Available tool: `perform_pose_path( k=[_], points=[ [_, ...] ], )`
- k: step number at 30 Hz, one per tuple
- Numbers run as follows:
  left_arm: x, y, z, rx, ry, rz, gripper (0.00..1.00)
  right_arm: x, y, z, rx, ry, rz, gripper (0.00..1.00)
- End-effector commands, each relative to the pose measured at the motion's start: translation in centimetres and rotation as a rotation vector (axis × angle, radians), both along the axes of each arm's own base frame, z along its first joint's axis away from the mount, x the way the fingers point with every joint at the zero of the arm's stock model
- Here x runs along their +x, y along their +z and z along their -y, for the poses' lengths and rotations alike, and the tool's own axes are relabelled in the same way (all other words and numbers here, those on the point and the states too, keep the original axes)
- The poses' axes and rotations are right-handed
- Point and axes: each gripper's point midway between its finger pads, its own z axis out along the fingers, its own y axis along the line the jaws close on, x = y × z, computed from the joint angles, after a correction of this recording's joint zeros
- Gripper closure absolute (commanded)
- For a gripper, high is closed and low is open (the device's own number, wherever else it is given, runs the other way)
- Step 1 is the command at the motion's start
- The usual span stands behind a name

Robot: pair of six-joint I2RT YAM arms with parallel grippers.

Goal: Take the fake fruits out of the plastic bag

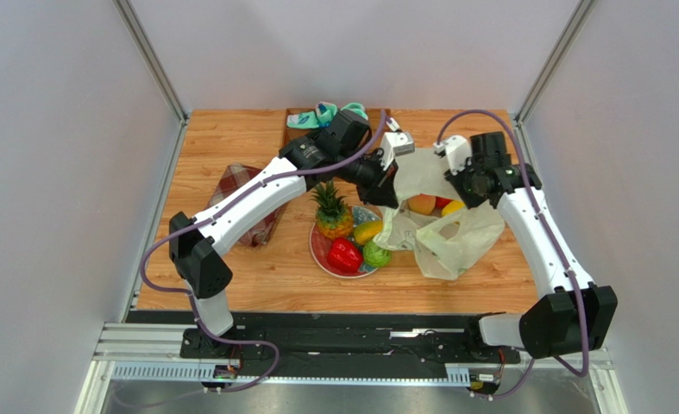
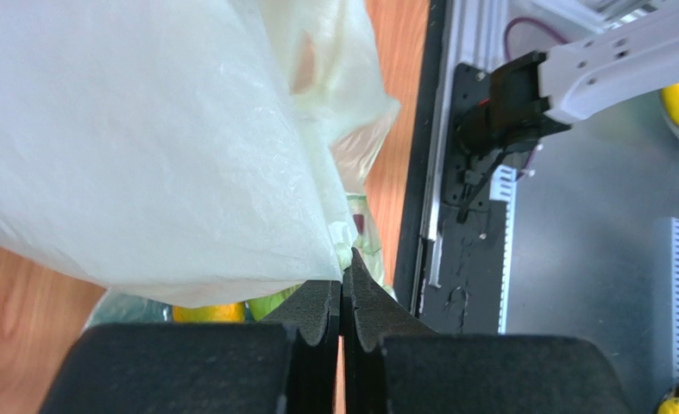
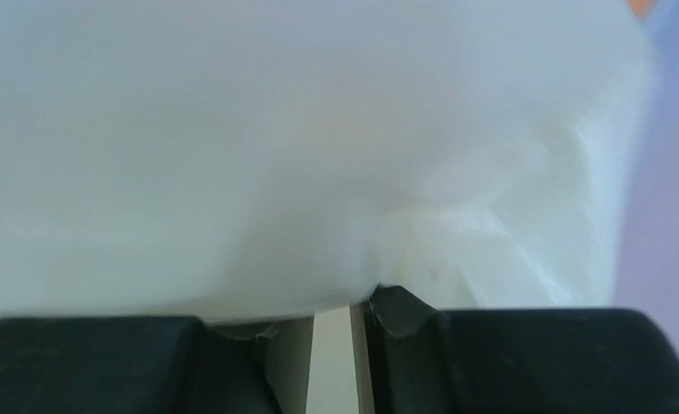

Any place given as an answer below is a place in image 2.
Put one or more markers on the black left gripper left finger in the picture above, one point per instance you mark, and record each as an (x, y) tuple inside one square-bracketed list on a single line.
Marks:
[(285, 363)]

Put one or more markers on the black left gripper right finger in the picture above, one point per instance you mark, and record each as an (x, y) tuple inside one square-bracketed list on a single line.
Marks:
[(393, 363)]

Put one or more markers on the yellow fake mango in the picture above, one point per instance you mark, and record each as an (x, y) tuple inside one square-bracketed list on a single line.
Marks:
[(223, 313)]

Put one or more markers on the translucent white plastic bag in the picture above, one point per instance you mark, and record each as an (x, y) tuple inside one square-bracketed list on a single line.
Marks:
[(191, 152)]

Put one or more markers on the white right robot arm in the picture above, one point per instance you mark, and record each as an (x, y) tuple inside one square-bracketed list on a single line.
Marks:
[(545, 92)]

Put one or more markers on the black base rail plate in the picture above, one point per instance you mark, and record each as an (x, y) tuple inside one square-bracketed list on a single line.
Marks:
[(449, 261)]

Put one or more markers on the white slotted cable duct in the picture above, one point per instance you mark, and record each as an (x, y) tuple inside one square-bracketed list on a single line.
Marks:
[(504, 189)]

